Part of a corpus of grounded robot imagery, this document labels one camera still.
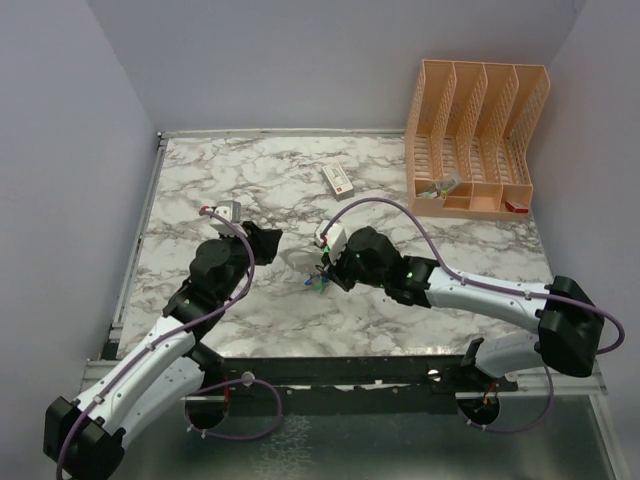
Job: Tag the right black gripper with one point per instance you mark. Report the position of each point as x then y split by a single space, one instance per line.
334 269

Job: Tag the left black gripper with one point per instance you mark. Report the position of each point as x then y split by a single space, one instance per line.
264 242

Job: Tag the green key tag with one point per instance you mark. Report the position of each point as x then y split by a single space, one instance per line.
316 282

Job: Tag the large grey keyring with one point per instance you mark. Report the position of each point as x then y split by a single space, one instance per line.
302 261

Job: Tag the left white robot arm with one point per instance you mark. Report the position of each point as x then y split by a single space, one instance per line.
88 436

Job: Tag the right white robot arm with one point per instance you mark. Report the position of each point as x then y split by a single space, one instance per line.
557 327

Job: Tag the small white cardboard box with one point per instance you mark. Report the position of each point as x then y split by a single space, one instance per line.
338 181

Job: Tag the clear bag of items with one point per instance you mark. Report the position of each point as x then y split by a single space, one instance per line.
443 187

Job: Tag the small red box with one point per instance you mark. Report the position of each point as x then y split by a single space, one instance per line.
516 207

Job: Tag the orange plastic file organizer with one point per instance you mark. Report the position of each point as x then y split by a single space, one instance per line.
475 119

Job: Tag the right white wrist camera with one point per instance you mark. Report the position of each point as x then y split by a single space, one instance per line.
331 239

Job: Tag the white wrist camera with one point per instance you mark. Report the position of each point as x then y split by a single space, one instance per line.
225 217
331 239

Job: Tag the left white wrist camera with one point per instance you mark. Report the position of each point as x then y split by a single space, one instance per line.
225 217

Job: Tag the black metal base frame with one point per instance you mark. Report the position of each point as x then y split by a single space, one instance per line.
339 385

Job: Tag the aluminium rail frame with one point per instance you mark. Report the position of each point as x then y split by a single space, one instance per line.
116 320

